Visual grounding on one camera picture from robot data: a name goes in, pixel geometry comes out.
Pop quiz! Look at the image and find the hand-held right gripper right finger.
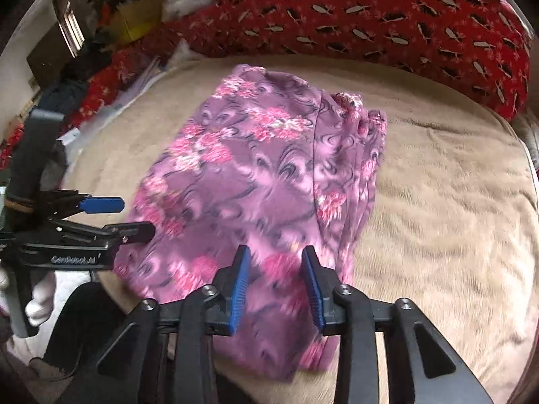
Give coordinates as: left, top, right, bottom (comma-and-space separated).
301, 245, 495, 404

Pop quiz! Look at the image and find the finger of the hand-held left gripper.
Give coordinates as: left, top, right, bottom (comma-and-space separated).
57, 221, 156, 248
51, 189, 126, 220

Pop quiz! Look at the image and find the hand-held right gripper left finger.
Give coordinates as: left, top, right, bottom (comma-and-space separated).
55, 244, 253, 404

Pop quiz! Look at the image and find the purple floral garment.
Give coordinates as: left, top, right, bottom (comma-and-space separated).
114, 64, 388, 381

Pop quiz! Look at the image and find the dark clothes pile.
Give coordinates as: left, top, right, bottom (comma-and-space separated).
41, 46, 111, 112

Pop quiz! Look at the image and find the person's left hand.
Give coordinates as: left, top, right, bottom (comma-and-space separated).
24, 270, 58, 328

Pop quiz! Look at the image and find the red star-print cloth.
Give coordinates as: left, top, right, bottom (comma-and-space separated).
0, 44, 144, 168

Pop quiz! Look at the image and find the dark wooden cabinet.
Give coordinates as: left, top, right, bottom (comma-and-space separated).
26, 21, 73, 90

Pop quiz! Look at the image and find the person's leg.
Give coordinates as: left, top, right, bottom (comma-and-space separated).
30, 281, 136, 388

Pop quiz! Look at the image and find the stack of white papers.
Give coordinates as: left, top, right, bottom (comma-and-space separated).
112, 56, 170, 112

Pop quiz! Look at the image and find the beige fleece blanket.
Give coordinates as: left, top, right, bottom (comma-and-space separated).
63, 53, 539, 404

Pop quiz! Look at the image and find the yellow box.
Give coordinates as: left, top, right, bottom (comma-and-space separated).
121, 20, 157, 43

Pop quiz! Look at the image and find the white cloth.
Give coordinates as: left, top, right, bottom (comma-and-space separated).
167, 40, 199, 69

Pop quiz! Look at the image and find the cardboard box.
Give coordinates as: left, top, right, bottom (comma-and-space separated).
110, 0, 166, 43

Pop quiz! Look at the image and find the grey cloth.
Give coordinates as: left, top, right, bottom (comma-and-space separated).
510, 108, 539, 170

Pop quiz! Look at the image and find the red patterned blanket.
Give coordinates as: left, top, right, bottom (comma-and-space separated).
156, 0, 532, 121

